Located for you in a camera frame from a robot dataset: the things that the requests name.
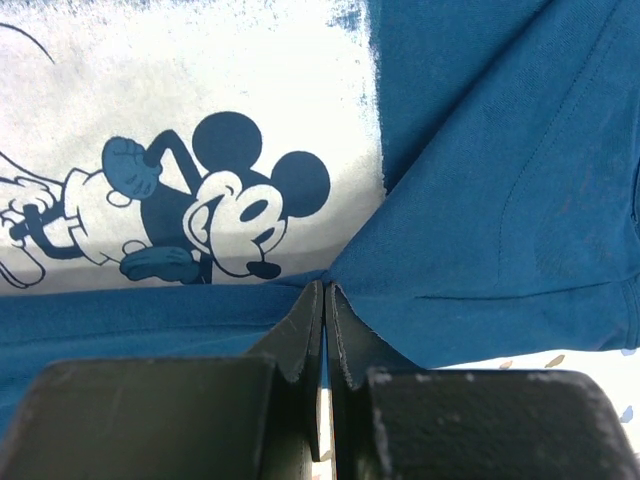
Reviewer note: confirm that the navy blue printed t-shirt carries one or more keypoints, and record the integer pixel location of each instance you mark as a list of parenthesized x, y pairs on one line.
[(173, 173)]

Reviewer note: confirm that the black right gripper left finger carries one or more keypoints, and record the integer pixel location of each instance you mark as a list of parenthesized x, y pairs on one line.
[(248, 417)]

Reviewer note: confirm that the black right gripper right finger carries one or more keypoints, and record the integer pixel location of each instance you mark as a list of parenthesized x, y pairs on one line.
[(395, 420)]

